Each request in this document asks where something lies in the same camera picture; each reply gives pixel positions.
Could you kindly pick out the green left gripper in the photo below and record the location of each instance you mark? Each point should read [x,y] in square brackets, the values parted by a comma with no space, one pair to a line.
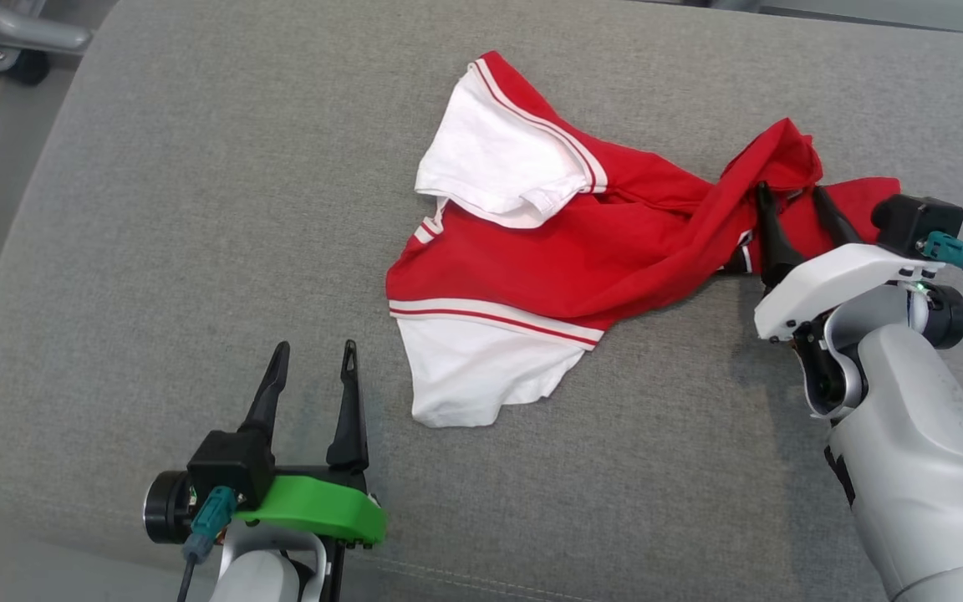
[323,506]

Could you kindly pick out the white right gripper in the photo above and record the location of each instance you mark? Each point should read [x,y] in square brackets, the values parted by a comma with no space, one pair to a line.
[841,276]

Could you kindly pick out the red shirt with white sleeves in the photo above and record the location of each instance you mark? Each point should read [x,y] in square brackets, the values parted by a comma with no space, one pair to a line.
[582,251]

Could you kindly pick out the grey fabric sofa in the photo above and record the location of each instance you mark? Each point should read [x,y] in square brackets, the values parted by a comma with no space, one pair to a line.
[197,209]

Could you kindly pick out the black caster wheel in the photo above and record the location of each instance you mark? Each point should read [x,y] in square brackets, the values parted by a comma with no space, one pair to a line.
[22,65]

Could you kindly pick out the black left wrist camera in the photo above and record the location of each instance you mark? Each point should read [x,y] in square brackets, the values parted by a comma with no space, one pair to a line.
[231,464]

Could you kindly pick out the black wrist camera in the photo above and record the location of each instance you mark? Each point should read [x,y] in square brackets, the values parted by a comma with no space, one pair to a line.
[231,464]
[916,221]

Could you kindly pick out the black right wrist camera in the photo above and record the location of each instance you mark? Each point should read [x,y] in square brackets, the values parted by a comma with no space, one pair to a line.
[916,221]

